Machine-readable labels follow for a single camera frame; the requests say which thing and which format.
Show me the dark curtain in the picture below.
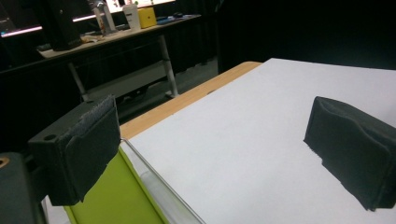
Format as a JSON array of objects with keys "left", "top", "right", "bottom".
[{"left": 217, "top": 0, "right": 396, "bottom": 75}]

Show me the yellow box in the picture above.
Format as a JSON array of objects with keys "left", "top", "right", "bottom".
[{"left": 137, "top": 7, "right": 158, "bottom": 29}]

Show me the wooden table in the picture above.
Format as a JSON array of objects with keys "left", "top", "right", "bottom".
[{"left": 119, "top": 61, "right": 263, "bottom": 140}]

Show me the white table cover sheet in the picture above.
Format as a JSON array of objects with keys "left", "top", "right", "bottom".
[{"left": 120, "top": 57, "right": 396, "bottom": 224}]

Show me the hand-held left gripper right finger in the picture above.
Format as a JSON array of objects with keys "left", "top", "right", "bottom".
[{"left": 303, "top": 95, "right": 396, "bottom": 212}]

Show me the clear plastic blister package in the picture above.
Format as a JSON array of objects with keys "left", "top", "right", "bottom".
[{"left": 119, "top": 137, "right": 207, "bottom": 224}]

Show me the lit monitor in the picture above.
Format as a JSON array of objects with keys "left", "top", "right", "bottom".
[{"left": 105, "top": 0, "right": 177, "bottom": 14}]

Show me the white cup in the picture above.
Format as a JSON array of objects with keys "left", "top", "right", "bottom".
[{"left": 121, "top": 3, "right": 142, "bottom": 32}]

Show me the black computer case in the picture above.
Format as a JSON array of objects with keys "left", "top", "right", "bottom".
[{"left": 46, "top": 0, "right": 84, "bottom": 52}]

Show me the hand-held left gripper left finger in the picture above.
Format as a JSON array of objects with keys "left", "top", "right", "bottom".
[{"left": 27, "top": 94, "right": 121, "bottom": 207}]

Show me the desk with white legs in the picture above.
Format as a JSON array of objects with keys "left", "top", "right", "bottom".
[{"left": 0, "top": 13, "right": 204, "bottom": 104}]

